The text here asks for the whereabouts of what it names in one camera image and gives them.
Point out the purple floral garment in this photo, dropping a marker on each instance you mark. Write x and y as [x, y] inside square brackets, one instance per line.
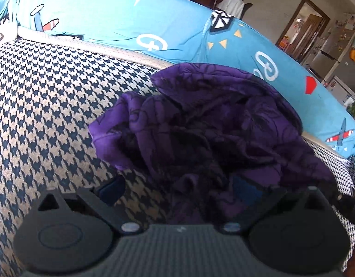
[209, 121]

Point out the houndstooth sofa seat cover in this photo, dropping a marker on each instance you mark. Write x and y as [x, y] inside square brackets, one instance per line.
[50, 106]

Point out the blue printed sofa back cover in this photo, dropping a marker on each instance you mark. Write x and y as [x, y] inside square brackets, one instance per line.
[108, 14]

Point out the brown wooden door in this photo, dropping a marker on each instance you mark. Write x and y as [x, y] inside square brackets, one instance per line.
[304, 28]

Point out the table with white tablecloth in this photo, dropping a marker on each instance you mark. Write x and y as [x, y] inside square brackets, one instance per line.
[230, 5]

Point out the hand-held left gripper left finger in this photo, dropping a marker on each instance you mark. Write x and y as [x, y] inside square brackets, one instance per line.
[111, 189]

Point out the white cloth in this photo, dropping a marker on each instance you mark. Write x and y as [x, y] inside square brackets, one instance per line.
[5, 33]

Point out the silver refrigerator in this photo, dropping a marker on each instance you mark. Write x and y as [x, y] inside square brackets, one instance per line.
[336, 49]

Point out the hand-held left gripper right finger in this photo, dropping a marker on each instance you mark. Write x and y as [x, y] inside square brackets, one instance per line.
[246, 193]

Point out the white chest freezer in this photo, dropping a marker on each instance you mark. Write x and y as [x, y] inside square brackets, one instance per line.
[340, 91]

